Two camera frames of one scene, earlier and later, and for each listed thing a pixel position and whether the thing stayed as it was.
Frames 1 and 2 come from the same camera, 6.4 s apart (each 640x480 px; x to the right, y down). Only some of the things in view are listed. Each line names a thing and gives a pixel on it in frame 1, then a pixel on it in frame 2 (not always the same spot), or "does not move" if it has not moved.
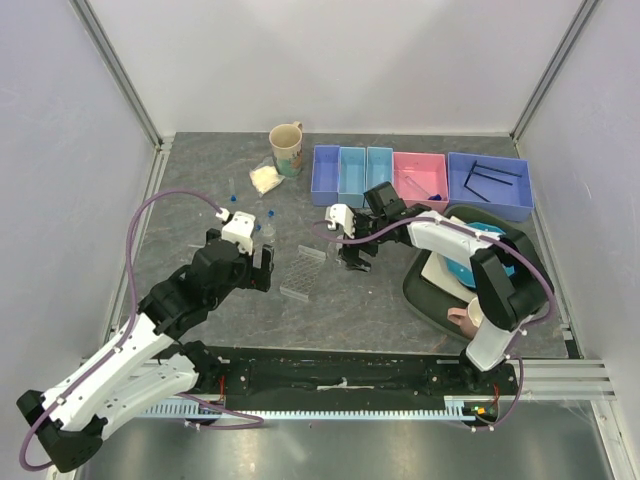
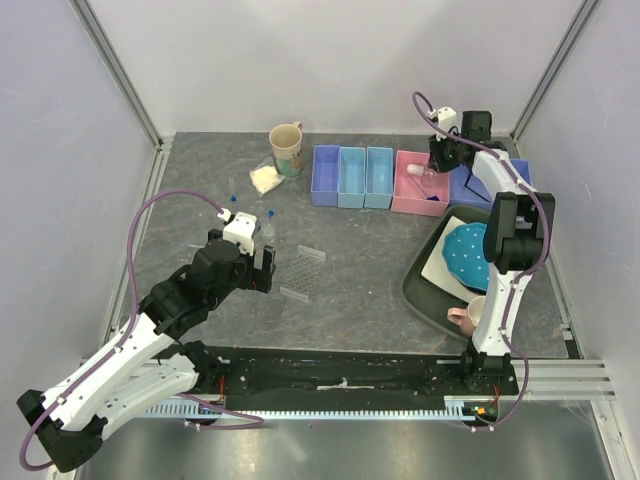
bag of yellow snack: (265, 176) does not move
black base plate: (354, 377) does not move
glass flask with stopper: (333, 254) to (421, 170)
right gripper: (350, 255) to (436, 160)
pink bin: (421, 178) does not move
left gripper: (257, 278) does not move
